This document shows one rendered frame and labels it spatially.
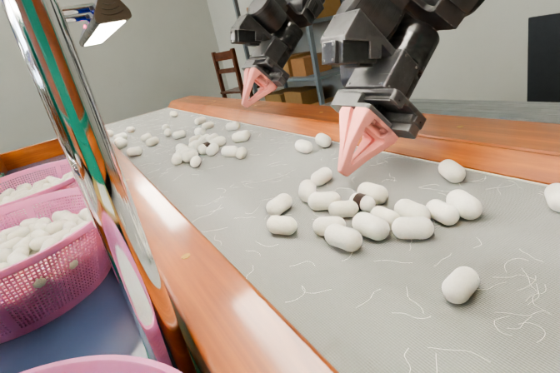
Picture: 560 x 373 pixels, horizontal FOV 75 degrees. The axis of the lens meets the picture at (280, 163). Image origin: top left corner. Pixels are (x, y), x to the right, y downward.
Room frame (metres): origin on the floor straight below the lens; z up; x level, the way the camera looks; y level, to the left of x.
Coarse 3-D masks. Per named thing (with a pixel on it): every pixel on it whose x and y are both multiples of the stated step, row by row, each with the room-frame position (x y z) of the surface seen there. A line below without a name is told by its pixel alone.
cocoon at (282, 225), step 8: (272, 216) 0.34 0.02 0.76; (280, 216) 0.34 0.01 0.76; (288, 216) 0.34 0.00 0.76; (272, 224) 0.33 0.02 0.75; (280, 224) 0.33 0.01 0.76; (288, 224) 0.33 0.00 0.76; (296, 224) 0.33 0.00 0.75; (272, 232) 0.34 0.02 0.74; (280, 232) 0.33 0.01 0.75; (288, 232) 0.33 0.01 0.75
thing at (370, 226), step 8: (360, 216) 0.30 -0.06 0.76; (368, 216) 0.30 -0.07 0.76; (376, 216) 0.29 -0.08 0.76; (352, 224) 0.30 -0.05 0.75; (360, 224) 0.30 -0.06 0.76; (368, 224) 0.29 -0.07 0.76; (376, 224) 0.28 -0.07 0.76; (384, 224) 0.28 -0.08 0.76; (360, 232) 0.30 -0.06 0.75; (368, 232) 0.29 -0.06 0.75; (376, 232) 0.28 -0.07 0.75; (384, 232) 0.28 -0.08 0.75; (376, 240) 0.28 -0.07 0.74
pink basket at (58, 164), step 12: (36, 168) 0.81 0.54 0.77; (60, 168) 0.82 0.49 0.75; (0, 180) 0.77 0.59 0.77; (12, 180) 0.79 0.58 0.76; (36, 180) 0.80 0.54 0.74; (72, 180) 0.64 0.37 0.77; (0, 192) 0.76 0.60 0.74; (36, 192) 0.60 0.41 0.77; (48, 192) 0.60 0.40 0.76; (0, 216) 0.57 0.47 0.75
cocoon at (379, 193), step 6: (360, 186) 0.37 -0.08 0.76; (366, 186) 0.36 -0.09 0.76; (372, 186) 0.36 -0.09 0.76; (378, 186) 0.35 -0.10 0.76; (360, 192) 0.37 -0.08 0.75; (366, 192) 0.36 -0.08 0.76; (372, 192) 0.35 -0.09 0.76; (378, 192) 0.35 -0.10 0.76; (384, 192) 0.35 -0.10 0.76; (378, 198) 0.35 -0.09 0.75; (384, 198) 0.35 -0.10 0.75; (378, 204) 0.35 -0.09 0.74
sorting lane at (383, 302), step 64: (192, 128) 1.02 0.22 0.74; (256, 128) 0.85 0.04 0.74; (192, 192) 0.51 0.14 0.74; (256, 192) 0.46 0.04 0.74; (448, 192) 0.35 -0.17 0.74; (512, 192) 0.32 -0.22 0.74; (256, 256) 0.31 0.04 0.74; (320, 256) 0.28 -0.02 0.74; (384, 256) 0.26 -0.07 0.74; (448, 256) 0.25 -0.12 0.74; (512, 256) 0.23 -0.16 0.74; (320, 320) 0.21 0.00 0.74; (384, 320) 0.20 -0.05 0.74; (448, 320) 0.18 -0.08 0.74; (512, 320) 0.17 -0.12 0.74
